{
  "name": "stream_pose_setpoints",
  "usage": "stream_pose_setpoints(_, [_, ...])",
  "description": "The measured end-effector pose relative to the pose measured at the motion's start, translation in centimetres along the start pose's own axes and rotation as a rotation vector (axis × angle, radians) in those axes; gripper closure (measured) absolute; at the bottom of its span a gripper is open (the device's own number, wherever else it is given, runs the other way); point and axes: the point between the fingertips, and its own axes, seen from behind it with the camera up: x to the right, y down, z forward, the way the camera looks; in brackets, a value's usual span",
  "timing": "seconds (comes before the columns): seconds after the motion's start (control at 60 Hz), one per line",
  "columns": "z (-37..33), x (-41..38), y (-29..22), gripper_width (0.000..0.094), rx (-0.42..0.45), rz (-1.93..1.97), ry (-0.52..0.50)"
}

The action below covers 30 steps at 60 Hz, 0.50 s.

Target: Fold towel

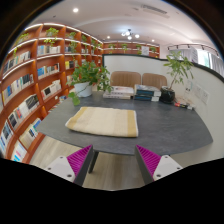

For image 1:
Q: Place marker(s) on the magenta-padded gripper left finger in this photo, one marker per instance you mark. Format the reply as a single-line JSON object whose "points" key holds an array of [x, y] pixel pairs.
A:
{"points": [[60, 166]]}

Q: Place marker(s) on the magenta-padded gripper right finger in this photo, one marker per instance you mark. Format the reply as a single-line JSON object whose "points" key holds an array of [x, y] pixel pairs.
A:
{"points": [[165, 165]]}

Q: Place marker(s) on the cream yellow striped towel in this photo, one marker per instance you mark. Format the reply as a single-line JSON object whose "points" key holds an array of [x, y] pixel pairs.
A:
{"points": [[103, 121]]}

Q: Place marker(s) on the dark metal table leg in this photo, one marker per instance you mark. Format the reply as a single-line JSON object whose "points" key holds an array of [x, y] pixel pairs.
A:
{"points": [[93, 161]]}

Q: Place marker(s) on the small stack of books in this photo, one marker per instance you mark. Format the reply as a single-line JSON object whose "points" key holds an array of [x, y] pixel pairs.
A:
{"points": [[185, 105]]}

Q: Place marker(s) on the dark blue white-edged book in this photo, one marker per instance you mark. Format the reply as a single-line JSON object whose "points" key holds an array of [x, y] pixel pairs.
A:
{"points": [[145, 98]]}

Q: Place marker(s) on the small tree in black pot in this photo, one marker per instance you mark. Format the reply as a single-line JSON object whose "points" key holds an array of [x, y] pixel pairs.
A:
{"points": [[166, 95]]}

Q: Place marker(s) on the thick dark blue book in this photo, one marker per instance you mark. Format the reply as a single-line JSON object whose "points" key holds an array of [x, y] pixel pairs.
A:
{"points": [[148, 90]]}

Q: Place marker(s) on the pothos plant in white pot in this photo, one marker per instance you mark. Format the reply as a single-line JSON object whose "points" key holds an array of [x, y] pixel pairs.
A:
{"points": [[83, 90]]}

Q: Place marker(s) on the flat white book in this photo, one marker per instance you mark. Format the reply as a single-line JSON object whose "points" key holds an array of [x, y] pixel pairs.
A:
{"points": [[115, 96]]}

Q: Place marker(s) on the tan padded chair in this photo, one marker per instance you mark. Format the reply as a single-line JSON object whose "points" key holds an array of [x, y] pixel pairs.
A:
{"points": [[125, 79], [154, 80]]}

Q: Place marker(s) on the large white picture book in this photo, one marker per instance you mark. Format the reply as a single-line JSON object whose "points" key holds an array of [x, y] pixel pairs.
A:
{"points": [[122, 90]]}

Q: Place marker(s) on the curved orange wooden bookshelf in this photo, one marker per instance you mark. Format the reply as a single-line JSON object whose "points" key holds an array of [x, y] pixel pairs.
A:
{"points": [[33, 70]]}

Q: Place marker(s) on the white sheer curtain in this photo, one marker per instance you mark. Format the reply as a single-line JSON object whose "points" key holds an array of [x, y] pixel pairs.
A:
{"points": [[191, 55]]}

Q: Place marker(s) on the multi-bulb ceiling lamp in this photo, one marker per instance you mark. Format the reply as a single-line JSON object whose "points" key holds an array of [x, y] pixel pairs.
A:
{"points": [[128, 33]]}

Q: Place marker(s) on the ceiling air vent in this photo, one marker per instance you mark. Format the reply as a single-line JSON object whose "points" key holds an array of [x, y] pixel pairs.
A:
{"points": [[153, 9]]}

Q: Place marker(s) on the recessed ceiling lights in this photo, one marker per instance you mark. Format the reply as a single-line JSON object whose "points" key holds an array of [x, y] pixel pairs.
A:
{"points": [[75, 10]]}

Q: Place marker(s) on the white wall outlet plate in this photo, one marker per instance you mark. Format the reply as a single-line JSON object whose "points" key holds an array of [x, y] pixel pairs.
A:
{"points": [[197, 91], [204, 96]]}

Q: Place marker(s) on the orange wall shelf with plants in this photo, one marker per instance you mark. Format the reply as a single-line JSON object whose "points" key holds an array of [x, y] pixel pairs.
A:
{"points": [[130, 50]]}

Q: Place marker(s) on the black track light rail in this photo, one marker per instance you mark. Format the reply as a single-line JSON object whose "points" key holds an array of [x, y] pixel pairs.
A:
{"points": [[190, 45]]}

